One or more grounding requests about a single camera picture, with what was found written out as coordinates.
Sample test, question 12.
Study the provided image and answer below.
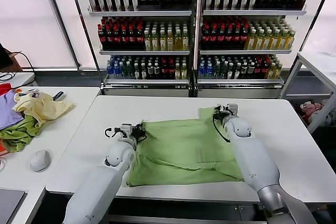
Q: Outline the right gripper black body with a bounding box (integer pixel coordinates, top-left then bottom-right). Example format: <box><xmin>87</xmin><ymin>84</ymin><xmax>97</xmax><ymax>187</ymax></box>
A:
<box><xmin>215</xmin><ymin>108</ymin><xmax>230</xmax><ymax>124</ymax></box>

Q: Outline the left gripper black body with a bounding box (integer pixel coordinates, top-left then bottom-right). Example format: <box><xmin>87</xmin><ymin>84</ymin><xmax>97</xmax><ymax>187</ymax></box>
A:
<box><xmin>130</xmin><ymin>127</ymin><xmax>146</xmax><ymax>144</ymax></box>

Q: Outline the light green button shirt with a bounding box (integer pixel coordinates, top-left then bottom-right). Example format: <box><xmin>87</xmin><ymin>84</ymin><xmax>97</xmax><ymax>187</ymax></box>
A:
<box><xmin>124</xmin><ymin>106</ymin><xmax>246</xmax><ymax>188</ymax></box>

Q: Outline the pink clothes pile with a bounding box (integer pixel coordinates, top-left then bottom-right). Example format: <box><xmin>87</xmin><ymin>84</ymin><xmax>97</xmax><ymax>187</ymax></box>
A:
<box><xmin>300</xmin><ymin>99</ymin><xmax>336</xmax><ymax>125</ymax></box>

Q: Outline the yellow drink bottle green cap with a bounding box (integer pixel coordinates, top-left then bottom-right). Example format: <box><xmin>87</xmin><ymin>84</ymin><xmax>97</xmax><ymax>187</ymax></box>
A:
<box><xmin>159</xmin><ymin>28</ymin><xmax>167</xmax><ymax>51</ymax></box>
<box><xmin>144</xmin><ymin>28</ymin><xmax>153</xmax><ymax>51</ymax></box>
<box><xmin>246</xmin><ymin>28</ymin><xmax>257</xmax><ymax>50</ymax></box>
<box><xmin>270</xmin><ymin>28</ymin><xmax>280</xmax><ymax>50</ymax></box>
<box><xmin>152</xmin><ymin>28</ymin><xmax>160</xmax><ymax>51</ymax></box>
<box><xmin>182</xmin><ymin>28</ymin><xmax>190</xmax><ymax>51</ymax></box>
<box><xmin>262</xmin><ymin>28</ymin><xmax>272</xmax><ymax>50</ymax></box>
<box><xmin>174</xmin><ymin>28</ymin><xmax>183</xmax><ymax>51</ymax></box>
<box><xmin>278</xmin><ymin>28</ymin><xmax>288</xmax><ymax>50</ymax></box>
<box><xmin>286</xmin><ymin>29</ymin><xmax>297</xmax><ymax>50</ymax></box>
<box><xmin>255</xmin><ymin>28</ymin><xmax>265</xmax><ymax>50</ymax></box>
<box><xmin>166</xmin><ymin>28</ymin><xmax>175</xmax><ymax>51</ymax></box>

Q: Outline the blue white striped cloth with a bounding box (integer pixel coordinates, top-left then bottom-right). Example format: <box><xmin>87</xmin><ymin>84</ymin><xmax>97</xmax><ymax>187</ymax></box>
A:
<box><xmin>53</xmin><ymin>90</ymin><xmax>66</xmax><ymax>102</ymax></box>

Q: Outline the pale yellow garment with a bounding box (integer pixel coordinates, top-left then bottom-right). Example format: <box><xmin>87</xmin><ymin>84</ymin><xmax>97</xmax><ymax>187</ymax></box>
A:
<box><xmin>12</xmin><ymin>91</ymin><xmax>76</xmax><ymax>128</ymax></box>

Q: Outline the metal drink display shelf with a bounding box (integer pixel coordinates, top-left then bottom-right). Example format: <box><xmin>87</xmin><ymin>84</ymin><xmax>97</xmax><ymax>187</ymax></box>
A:
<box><xmin>67</xmin><ymin>0</ymin><xmax>201</xmax><ymax>98</ymax></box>
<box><xmin>195</xmin><ymin>0</ymin><xmax>312</xmax><ymax>99</ymax></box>

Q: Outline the white computer mouse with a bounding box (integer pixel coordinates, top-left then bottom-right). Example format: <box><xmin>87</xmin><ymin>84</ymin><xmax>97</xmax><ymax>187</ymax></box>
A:
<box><xmin>29</xmin><ymin>149</ymin><xmax>51</xmax><ymax>173</ymax></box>

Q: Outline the white metal side table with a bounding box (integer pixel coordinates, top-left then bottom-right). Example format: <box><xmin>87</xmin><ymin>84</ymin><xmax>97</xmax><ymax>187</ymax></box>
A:
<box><xmin>279</xmin><ymin>50</ymin><xmax>336</xmax><ymax>134</ymax></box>

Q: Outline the crumpled green garment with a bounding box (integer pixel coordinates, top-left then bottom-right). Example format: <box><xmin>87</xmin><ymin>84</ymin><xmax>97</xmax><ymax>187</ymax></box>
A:
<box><xmin>0</xmin><ymin>115</ymin><xmax>43</xmax><ymax>153</ymax></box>

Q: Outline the lilac garment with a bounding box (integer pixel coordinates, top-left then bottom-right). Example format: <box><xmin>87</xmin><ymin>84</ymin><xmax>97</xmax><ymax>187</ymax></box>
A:
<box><xmin>0</xmin><ymin>89</ymin><xmax>25</xmax><ymax>130</ymax></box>

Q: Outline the red garment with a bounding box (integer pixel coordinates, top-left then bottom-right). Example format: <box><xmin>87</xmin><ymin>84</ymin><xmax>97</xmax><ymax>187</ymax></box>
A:
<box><xmin>0</xmin><ymin>82</ymin><xmax>13</xmax><ymax>96</ymax></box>

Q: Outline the grey laptop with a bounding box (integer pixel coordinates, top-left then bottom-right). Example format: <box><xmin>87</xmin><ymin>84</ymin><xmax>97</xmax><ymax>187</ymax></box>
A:
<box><xmin>0</xmin><ymin>188</ymin><xmax>28</xmax><ymax>224</ymax></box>

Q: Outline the brown cardboard piece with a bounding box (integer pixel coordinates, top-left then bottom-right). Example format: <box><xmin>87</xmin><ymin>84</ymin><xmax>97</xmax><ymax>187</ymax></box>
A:
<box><xmin>7</xmin><ymin>50</ymin><xmax>22</xmax><ymax>65</ymax></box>

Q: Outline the black monitor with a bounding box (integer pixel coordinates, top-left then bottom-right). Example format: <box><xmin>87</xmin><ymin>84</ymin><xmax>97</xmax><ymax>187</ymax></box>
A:
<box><xmin>0</xmin><ymin>42</ymin><xmax>14</xmax><ymax>70</ymax></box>

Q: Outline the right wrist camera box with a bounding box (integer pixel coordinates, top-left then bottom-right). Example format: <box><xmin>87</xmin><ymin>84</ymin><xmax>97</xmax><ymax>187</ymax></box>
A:
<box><xmin>227</xmin><ymin>103</ymin><xmax>239</xmax><ymax>116</ymax></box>

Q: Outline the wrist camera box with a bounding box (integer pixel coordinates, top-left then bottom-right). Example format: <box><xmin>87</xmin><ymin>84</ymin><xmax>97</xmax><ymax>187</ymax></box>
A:
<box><xmin>227</xmin><ymin>103</ymin><xmax>239</xmax><ymax>116</ymax></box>
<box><xmin>120</xmin><ymin>123</ymin><xmax>133</xmax><ymax>138</ymax></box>

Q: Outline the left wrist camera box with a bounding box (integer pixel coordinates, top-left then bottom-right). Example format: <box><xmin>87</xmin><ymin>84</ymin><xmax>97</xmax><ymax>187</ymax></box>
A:
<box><xmin>120</xmin><ymin>123</ymin><xmax>133</xmax><ymax>138</ymax></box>

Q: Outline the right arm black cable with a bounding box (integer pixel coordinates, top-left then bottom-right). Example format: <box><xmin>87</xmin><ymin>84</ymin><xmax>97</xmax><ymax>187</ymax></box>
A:
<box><xmin>212</xmin><ymin>118</ymin><xmax>232</xmax><ymax>144</ymax></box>

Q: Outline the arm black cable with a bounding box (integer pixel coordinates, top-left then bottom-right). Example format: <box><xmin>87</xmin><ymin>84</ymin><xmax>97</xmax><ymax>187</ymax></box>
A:
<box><xmin>212</xmin><ymin>118</ymin><xmax>232</xmax><ymax>144</ymax></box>
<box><xmin>104</xmin><ymin>127</ymin><xmax>122</xmax><ymax>138</ymax></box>

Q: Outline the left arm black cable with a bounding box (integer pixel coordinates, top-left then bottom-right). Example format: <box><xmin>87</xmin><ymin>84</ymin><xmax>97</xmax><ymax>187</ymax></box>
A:
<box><xmin>104</xmin><ymin>127</ymin><xmax>122</xmax><ymax>138</ymax></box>

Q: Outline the black power cable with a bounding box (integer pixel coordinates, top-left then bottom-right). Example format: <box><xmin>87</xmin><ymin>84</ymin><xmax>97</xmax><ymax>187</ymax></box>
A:
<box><xmin>10</xmin><ymin>50</ymin><xmax>36</xmax><ymax>73</ymax></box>

